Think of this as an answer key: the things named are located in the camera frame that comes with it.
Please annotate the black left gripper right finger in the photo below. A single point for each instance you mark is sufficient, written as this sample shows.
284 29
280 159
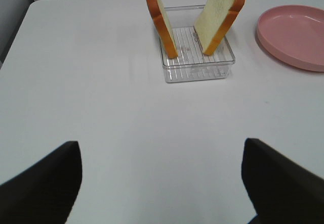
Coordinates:
280 190

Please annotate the pink plate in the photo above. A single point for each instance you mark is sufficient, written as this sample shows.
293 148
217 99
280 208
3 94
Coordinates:
294 35

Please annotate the clear left plastic container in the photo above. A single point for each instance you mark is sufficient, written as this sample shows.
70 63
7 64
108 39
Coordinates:
191 64

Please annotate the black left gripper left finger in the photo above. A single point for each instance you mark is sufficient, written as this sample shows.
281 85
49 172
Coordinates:
46 191

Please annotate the upright bread slice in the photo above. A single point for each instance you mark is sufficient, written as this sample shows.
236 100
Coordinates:
163 27

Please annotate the bread slice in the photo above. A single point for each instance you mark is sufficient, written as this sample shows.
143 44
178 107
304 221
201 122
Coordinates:
163 27
214 21

